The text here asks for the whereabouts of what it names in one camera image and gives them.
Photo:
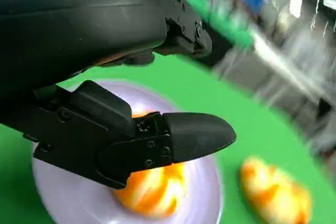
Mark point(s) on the orange white toy bread roll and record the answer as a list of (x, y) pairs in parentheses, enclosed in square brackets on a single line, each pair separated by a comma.
[(155, 190), (275, 192)]

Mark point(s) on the green table cloth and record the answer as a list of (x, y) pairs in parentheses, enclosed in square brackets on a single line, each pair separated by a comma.
[(236, 98)]

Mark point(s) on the hanging green cloth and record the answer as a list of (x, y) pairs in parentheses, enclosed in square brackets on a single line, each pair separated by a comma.
[(225, 22)]

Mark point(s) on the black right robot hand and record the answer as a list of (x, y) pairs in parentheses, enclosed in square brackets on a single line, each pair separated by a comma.
[(78, 24)]

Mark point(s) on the lilac plate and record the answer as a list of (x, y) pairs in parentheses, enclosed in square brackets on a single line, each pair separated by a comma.
[(78, 195)]

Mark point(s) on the workshop machines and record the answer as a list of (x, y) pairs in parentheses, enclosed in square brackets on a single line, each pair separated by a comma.
[(294, 37)]

